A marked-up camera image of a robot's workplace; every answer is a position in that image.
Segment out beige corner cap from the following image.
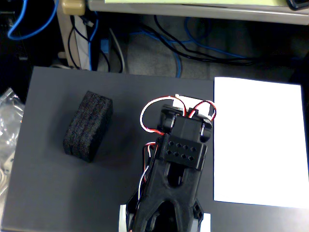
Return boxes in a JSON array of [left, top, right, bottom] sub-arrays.
[[60, 0, 87, 15]]

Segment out red black elbow servo cable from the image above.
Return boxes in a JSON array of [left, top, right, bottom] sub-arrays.
[[185, 100, 217, 121]]

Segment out long blue floor cable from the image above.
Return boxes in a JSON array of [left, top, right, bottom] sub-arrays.
[[115, 16, 248, 78]]

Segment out dark grey work board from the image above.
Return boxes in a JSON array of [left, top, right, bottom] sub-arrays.
[[1, 66, 309, 232]]

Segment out white red wrist servo cable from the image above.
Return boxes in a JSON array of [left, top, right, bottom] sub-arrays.
[[139, 96, 178, 135]]

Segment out beige desk leg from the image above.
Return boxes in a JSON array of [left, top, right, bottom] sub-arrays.
[[56, 11, 90, 71]]

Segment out grey translucent clamp block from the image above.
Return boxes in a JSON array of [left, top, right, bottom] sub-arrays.
[[192, 218, 204, 232], [127, 214, 136, 230]]

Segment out black floor cables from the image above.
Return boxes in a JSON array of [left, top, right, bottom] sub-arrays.
[[142, 14, 256, 66]]

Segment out white red base servo cable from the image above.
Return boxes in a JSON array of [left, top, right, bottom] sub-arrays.
[[138, 142, 158, 208]]

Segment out black desk object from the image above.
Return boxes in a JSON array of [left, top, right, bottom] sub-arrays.
[[286, 0, 309, 11]]

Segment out black computer tower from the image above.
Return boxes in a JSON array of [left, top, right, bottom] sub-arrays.
[[0, 9, 33, 103]]

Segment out black foam cube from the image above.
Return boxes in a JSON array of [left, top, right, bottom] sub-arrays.
[[63, 90, 114, 163]]

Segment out blue vertical cable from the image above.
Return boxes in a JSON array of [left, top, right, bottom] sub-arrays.
[[85, 12, 100, 71]]

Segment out clear plastic bag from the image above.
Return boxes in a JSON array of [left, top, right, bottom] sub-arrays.
[[0, 87, 25, 196]]

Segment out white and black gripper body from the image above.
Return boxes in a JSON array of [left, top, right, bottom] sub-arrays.
[[173, 94, 213, 120]]

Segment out white paper sheet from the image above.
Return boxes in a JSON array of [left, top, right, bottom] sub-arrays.
[[213, 76, 309, 209]]

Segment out blue looped network cable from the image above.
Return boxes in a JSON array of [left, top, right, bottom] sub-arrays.
[[7, 0, 60, 41]]

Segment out grey desk top edge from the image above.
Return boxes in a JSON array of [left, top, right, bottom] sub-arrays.
[[87, 0, 309, 25]]

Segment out white tape strip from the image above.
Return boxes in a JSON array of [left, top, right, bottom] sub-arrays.
[[203, 212, 211, 232], [119, 204, 128, 232]]

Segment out thin black hanging cable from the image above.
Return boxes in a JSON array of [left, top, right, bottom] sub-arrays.
[[68, 15, 87, 70]]

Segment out grey thick cable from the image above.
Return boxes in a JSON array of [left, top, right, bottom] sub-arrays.
[[108, 28, 126, 73]]

